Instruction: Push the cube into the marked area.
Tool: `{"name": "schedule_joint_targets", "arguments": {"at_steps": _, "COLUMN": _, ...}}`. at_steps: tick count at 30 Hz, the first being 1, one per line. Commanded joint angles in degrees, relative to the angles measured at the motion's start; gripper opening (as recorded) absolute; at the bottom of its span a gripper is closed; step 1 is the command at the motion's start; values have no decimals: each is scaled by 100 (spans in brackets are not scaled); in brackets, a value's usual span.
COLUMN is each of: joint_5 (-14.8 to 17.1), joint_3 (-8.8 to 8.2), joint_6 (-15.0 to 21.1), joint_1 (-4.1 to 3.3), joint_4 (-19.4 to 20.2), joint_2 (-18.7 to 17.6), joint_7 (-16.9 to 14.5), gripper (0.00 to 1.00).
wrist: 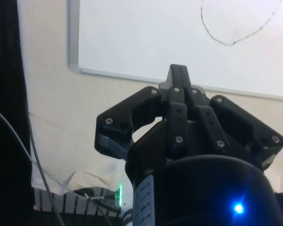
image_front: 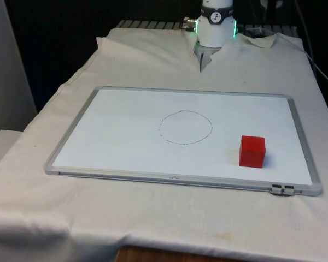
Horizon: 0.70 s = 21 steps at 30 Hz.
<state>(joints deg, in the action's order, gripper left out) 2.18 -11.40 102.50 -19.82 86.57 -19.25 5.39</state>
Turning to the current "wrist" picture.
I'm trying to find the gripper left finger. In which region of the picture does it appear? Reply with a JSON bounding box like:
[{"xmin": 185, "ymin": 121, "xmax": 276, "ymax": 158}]
[{"xmin": 93, "ymin": 64, "xmax": 188, "ymax": 161}]

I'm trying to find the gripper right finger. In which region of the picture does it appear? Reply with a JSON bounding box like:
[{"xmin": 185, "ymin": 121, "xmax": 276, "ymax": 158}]
[{"xmin": 180, "ymin": 65, "xmax": 283, "ymax": 170}]

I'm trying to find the flat whiteboard with silver frame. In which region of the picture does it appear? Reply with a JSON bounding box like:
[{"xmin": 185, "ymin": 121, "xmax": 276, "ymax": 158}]
[{"xmin": 67, "ymin": 0, "xmax": 283, "ymax": 103}]

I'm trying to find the grey cable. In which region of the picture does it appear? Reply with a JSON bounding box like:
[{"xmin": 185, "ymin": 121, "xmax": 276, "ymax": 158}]
[{"xmin": 28, "ymin": 114, "xmax": 63, "ymax": 226}]

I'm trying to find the thin white cable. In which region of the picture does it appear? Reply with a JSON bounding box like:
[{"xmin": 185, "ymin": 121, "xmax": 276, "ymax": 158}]
[{"xmin": 0, "ymin": 105, "xmax": 36, "ymax": 167}]

